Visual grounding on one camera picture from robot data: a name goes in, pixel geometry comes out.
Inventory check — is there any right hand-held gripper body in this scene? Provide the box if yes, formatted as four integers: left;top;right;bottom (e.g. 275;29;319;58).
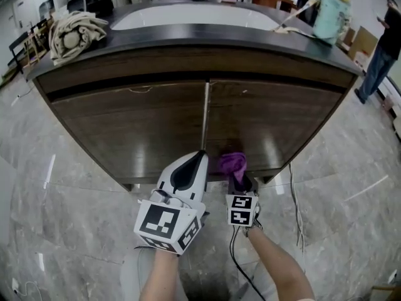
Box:
225;192;261;228

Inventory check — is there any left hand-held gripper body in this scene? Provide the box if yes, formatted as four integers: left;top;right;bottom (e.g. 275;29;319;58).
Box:
133;189;207;256

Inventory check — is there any purple cloth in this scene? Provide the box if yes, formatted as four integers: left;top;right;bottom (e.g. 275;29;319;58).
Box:
218;151;248;183

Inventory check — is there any scratched dark wooden cabinet door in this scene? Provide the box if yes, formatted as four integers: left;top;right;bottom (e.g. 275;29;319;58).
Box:
51;80;208;181

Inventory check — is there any person's left forearm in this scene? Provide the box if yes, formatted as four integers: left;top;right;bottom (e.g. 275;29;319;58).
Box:
139;249;181;301

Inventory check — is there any person's right forearm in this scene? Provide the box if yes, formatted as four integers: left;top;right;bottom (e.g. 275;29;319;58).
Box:
247;227;316;301

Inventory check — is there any dark wooden vanity cabinet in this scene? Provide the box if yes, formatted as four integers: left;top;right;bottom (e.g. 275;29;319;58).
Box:
26;0;364;193

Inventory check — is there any silver wristwatch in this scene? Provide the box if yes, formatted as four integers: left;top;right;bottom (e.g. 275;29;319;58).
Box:
242;219;264;238

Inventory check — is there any person's right leg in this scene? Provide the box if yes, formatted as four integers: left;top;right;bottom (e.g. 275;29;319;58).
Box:
234;261;279;301

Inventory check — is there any black vanity countertop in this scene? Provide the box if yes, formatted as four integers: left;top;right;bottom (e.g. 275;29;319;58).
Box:
26;0;364;81

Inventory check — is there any white sink basin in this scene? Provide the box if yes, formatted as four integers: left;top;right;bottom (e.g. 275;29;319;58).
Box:
111;3;283;31

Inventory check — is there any beige crumpled towel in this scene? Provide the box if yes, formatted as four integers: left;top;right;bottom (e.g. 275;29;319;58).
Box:
48;10;110;67

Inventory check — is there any brown cardboard sheet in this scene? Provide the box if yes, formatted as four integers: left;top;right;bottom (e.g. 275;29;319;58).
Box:
347;26;380;62

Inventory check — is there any small black countertop container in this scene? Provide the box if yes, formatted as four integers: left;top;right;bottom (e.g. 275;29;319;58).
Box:
86;0;114;18

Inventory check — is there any teal cartoon water bottle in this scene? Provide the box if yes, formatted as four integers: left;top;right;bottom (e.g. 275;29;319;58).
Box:
311;0;352;46

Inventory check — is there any thin white floor cable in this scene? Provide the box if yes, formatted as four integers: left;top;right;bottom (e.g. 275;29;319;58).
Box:
17;280;43;301

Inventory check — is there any patterned fabric strap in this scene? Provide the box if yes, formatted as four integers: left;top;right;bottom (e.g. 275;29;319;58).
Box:
271;0;323;39

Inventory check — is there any black frame chair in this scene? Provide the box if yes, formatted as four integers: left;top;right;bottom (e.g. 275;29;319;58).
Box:
8;31;32;75

